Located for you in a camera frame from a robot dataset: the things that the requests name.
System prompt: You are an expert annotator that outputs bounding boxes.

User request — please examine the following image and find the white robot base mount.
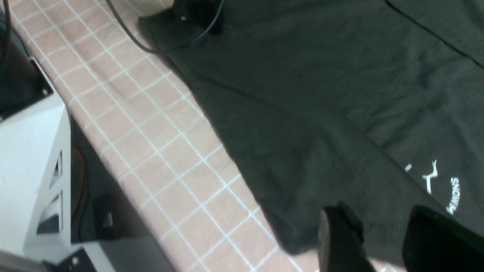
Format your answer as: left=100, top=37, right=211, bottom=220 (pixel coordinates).
left=0, top=54, right=176, bottom=272

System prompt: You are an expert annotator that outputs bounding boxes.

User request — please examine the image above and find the dark gray long-sleeved shirt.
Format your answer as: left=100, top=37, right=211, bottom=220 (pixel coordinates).
left=138, top=0, right=484, bottom=265

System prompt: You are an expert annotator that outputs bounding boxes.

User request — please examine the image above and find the black camera cable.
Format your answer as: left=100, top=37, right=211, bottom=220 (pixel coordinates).
left=106, top=0, right=225, bottom=54

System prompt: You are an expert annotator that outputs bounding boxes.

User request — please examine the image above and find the pink checkered tablecloth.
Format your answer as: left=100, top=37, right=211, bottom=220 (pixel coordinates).
left=9, top=0, right=319, bottom=272

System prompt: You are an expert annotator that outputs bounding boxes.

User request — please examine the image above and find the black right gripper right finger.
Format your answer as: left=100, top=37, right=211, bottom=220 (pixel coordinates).
left=402, top=206, right=484, bottom=272

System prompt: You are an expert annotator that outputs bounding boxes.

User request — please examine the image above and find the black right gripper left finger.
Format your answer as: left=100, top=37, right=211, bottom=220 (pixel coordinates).
left=318, top=202, right=375, bottom=272

